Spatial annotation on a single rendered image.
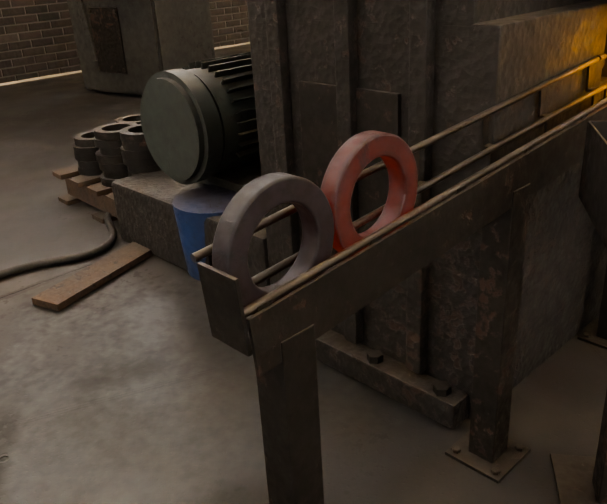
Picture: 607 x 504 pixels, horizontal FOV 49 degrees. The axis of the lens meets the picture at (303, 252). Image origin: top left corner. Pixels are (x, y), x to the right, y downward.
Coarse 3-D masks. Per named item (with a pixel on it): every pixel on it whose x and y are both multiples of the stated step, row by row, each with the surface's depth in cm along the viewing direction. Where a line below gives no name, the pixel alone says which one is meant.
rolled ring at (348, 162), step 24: (360, 144) 89; (384, 144) 92; (336, 168) 89; (360, 168) 90; (408, 168) 97; (336, 192) 88; (408, 192) 99; (336, 216) 89; (384, 216) 100; (336, 240) 91
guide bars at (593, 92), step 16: (592, 64) 146; (544, 96) 134; (592, 96) 147; (544, 112) 136; (560, 112) 136; (448, 128) 114; (528, 128) 128; (544, 128) 135; (416, 144) 109; (496, 144) 122; (416, 160) 109; (464, 160) 117; (496, 160) 124; (448, 176) 113; (288, 208) 92; (192, 256) 82; (208, 256) 84; (272, 272) 89
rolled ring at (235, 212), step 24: (240, 192) 79; (264, 192) 79; (288, 192) 81; (312, 192) 84; (240, 216) 77; (312, 216) 86; (216, 240) 79; (240, 240) 78; (312, 240) 88; (216, 264) 79; (240, 264) 79; (312, 264) 88; (240, 288) 80; (264, 288) 86
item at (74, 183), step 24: (120, 120) 309; (96, 144) 279; (120, 144) 276; (144, 144) 256; (72, 168) 312; (96, 168) 297; (120, 168) 279; (144, 168) 262; (72, 192) 312; (96, 192) 279; (96, 216) 287
